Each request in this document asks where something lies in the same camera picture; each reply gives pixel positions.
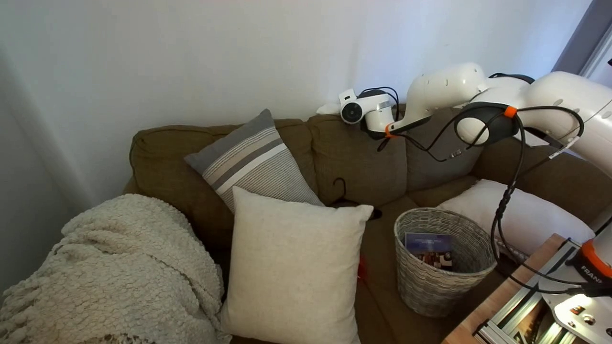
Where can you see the grey striped pillow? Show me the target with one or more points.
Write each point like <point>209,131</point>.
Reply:
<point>257,159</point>

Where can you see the dark items inside basket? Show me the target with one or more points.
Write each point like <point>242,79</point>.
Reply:
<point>433,249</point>

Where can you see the wooden side table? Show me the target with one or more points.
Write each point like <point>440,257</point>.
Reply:
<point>467,329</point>

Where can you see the cream square pillow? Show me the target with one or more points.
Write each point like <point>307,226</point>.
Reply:
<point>293,270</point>

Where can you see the brown fabric sofa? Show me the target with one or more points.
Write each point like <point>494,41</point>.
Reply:
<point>343,163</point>

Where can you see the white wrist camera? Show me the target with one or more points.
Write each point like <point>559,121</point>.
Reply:
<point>356,108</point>

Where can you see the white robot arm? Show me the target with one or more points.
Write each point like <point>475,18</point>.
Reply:
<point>565,108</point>

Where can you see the cream knitted blanket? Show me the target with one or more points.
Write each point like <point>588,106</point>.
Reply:
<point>125,272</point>

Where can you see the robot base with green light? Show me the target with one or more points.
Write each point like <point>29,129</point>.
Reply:
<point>567,301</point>

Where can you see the white fringed pillow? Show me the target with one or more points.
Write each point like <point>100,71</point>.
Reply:
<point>528,220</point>

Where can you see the woven grey basket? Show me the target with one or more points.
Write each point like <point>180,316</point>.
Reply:
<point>431,291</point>

